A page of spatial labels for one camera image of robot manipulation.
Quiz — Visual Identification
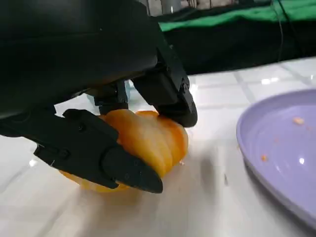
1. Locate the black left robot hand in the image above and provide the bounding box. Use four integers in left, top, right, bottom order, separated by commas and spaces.
0, 0, 198, 195

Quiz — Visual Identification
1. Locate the lilac plate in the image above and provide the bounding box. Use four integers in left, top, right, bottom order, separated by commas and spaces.
236, 88, 316, 223

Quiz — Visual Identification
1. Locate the thin black cable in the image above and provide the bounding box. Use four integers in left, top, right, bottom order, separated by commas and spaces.
278, 0, 308, 58

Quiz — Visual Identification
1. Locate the orange and white bread roll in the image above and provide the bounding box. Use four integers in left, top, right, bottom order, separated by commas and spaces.
59, 110, 190, 195

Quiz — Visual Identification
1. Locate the black cloth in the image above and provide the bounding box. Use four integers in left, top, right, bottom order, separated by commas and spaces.
161, 13, 316, 76

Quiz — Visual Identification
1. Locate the green cloth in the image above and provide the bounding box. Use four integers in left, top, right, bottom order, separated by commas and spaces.
158, 0, 316, 32

